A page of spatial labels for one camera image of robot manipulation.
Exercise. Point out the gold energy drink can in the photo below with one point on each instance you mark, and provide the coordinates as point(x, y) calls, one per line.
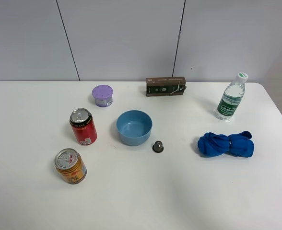
point(70, 166)

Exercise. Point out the dark coffee capsule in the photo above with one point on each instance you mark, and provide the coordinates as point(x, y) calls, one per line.
point(158, 147)

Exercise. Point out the dark brown capsule box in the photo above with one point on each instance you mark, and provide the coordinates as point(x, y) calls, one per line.
point(165, 86)

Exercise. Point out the blue rolled cloth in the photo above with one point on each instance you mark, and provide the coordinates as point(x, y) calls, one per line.
point(239, 145)

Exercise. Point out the red soda can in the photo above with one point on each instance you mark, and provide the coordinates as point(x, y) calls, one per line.
point(82, 123)

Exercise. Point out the clear water bottle green label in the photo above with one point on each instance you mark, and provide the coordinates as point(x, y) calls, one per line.
point(232, 97)

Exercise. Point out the purple lidded round container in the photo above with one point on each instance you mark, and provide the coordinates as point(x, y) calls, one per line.
point(103, 95)

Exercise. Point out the blue plastic bowl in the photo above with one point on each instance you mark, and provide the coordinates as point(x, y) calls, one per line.
point(134, 127)

